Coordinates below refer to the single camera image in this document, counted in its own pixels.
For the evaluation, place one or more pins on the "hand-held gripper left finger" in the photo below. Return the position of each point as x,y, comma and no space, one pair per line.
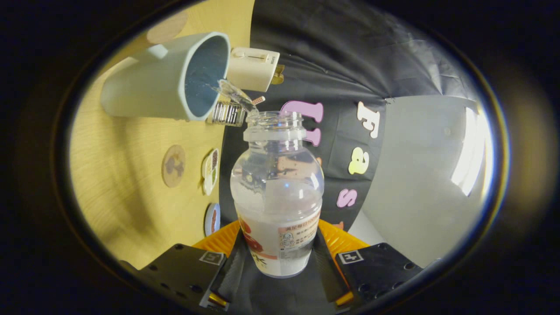
232,275

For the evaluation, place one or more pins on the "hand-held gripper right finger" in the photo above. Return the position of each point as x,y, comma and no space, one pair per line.
328,273

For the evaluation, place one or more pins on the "clear juice bottle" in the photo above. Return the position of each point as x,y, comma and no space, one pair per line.
280,205

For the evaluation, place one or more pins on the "round patterned coaster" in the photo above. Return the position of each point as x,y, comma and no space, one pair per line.
173,166

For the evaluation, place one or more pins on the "pale green cup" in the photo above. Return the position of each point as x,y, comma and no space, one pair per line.
144,78

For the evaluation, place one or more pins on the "brown sausage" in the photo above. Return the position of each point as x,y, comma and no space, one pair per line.
214,221

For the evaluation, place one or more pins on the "blue plate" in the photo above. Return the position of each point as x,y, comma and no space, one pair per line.
208,223

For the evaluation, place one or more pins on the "white divided sauce dish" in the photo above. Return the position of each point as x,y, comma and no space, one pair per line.
210,171

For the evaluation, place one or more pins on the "wooden table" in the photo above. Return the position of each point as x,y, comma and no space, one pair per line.
122,175

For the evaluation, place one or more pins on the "striped straw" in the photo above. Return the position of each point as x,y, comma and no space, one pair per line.
258,100

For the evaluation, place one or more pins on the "ceiling light panel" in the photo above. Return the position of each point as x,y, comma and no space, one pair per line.
470,148

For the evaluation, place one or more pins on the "brown toast slice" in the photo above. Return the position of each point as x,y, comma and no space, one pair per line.
278,74

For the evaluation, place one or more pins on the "white toaster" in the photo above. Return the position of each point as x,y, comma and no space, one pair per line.
251,68

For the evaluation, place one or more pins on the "black backdrop cloth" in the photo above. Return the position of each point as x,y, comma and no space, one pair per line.
350,65

